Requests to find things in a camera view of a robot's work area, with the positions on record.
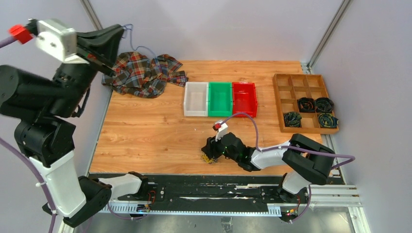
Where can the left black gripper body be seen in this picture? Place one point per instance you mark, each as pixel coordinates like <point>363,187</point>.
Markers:
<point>77,78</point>

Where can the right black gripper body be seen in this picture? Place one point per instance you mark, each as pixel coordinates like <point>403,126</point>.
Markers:
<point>219,149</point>

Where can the cable ball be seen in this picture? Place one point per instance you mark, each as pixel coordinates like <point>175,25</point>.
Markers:
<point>208,160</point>

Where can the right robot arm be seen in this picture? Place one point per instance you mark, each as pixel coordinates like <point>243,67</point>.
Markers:
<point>310,161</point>

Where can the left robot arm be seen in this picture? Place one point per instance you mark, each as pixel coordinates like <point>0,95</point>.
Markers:
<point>44,136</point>

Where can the plaid flannel shirt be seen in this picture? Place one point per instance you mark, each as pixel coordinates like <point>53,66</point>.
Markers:
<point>137,75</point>

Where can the red plastic bin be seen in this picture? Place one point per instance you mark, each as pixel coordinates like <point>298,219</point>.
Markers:
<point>244,98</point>

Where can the green plastic bin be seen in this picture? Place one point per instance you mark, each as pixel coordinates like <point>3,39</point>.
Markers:
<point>220,99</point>

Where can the white plastic bin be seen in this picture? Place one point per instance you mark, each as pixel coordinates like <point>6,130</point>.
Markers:
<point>196,99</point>

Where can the wooden compartment tray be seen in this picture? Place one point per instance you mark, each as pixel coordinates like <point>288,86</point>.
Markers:
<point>303,104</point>

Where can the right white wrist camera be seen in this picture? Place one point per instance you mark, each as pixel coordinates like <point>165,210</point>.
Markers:
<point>221,128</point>

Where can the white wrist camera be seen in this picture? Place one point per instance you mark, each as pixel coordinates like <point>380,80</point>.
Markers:
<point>58,40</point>
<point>221,128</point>

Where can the left aluminium corner post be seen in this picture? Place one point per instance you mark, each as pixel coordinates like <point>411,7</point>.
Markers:
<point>89,9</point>

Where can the aluminium corner post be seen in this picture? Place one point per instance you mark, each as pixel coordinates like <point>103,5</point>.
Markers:
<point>328,34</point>
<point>89,9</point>

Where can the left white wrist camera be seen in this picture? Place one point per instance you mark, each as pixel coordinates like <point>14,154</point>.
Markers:
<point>58,40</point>

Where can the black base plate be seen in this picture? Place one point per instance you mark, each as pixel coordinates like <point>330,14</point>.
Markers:
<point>213,193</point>

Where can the aluminium frame rail front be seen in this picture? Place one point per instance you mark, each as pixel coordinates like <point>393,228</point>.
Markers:
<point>329,209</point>

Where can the right aluminium corner post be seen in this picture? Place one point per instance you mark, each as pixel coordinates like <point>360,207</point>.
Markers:
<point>328,34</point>

